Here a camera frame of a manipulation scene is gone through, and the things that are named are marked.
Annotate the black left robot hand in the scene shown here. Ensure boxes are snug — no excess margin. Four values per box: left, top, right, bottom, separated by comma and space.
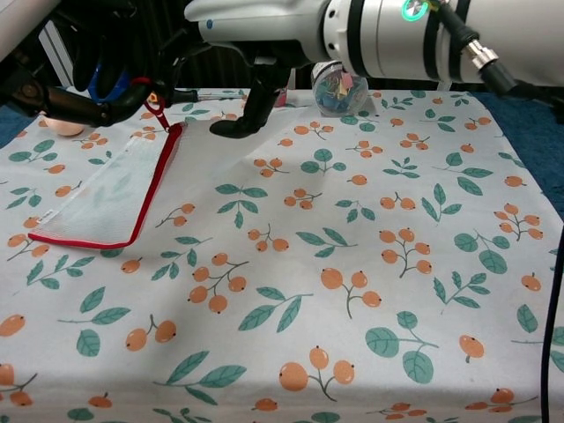
0, 0, 197, 129

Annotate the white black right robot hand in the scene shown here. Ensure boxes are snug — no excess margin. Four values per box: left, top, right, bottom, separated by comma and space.
183, 0, 330, 140

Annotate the white mesh zipper pouch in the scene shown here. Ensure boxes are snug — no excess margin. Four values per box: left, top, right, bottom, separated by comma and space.
28, 77, 185, 250

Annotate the peach coloured ball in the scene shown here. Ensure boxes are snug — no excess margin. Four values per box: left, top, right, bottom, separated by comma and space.
46, 114, 85, 137

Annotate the blue toy building block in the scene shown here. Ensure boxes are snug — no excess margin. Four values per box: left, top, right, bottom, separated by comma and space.
87, 64, 131, 105

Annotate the clear jar of binder clips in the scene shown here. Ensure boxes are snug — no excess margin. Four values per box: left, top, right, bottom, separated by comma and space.
310, 61, 370, 117

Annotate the floral fruit print tablecloth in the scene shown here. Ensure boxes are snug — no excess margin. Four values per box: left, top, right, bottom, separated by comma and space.
0, 87, 564, 423

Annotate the white metal frame post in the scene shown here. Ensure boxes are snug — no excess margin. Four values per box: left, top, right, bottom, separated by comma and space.
38, 21, 74, 87

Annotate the black yellow handle screwdriver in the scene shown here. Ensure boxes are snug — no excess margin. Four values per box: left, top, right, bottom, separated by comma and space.
147, 89, 246, 105

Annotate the black cable with metal connector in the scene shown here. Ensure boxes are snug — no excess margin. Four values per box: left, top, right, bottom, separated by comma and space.
434, 0, 564, 111

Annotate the thin black cable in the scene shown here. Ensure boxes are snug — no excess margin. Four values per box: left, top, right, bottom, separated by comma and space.
540, 228, 564, 423

